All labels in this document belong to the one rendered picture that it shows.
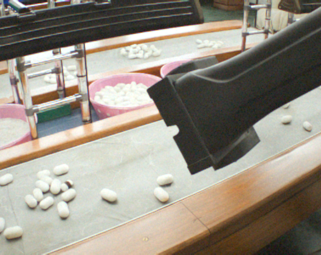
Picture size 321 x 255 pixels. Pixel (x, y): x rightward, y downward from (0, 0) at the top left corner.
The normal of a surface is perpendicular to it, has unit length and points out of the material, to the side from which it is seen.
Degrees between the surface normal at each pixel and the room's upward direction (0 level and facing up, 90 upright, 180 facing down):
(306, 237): 0
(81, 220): 0
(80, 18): 58
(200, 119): 75
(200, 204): 0
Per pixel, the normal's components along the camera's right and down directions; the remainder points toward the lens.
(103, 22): 0.45, -0.09
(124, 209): 0.00, -0.86
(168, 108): -0.47, 0.21
